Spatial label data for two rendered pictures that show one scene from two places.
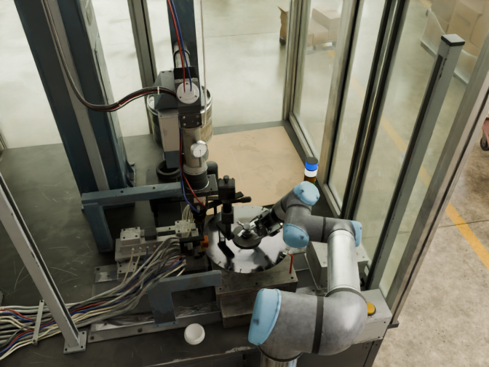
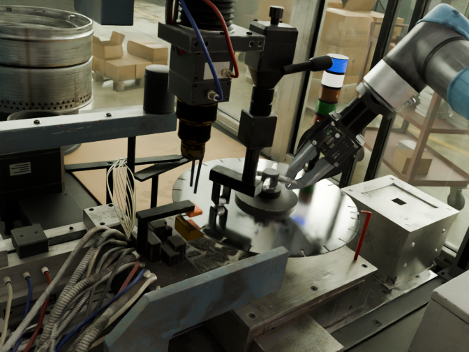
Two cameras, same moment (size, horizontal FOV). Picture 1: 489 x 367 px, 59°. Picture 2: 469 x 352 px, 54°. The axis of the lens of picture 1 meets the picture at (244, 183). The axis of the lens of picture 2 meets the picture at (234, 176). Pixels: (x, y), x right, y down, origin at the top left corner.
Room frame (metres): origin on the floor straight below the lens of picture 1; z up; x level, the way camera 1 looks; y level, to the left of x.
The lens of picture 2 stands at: (0.48, 0.40, 1.34)
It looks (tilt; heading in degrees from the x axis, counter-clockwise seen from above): 27 degrees down; 330
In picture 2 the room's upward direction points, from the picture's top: 9 degrees clockwise
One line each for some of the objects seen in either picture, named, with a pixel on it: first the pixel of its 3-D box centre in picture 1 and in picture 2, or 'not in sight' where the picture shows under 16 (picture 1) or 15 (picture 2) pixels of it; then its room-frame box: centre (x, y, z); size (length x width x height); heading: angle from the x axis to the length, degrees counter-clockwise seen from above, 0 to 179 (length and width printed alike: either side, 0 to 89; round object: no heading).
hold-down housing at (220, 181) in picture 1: (227, 199); (264, 81); (1.03, 0.06, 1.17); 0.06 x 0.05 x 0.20; 91
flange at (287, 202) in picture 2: (247, 234); (267, 192); (1.07, -0.01, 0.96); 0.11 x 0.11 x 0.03
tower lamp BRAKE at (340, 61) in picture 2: (311, 163); (336, 63); (1.25, -0.25, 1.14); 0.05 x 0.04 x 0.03; 10
